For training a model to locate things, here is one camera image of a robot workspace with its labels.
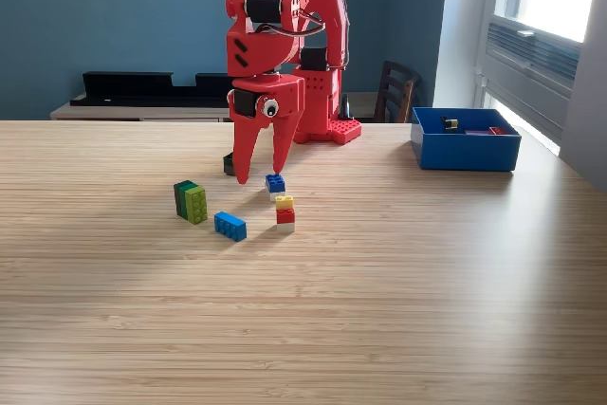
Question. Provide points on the blue and white brick stack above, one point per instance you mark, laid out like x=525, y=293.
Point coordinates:
x=275, y=184

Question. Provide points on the yellow red white brick stack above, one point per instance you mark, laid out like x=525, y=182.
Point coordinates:
x=285, y=215

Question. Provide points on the yellow toy digger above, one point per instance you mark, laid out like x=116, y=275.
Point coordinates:
x=450, y=124

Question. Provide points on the blue bin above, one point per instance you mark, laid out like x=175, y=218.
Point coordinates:
x=465, y=153

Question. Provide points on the dark green grey brick stack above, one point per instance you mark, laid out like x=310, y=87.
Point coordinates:
x=228, y=165

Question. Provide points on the dark wooden chair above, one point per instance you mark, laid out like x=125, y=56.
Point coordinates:
x=396, y=87

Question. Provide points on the wooden sideboard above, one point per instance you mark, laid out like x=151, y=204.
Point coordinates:
x=142, y=113

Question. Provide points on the black shelf tray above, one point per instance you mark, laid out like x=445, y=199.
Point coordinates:
x=142, y=92

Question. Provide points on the grey wall heater unit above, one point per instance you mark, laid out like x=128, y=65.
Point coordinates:
x=531, y=73

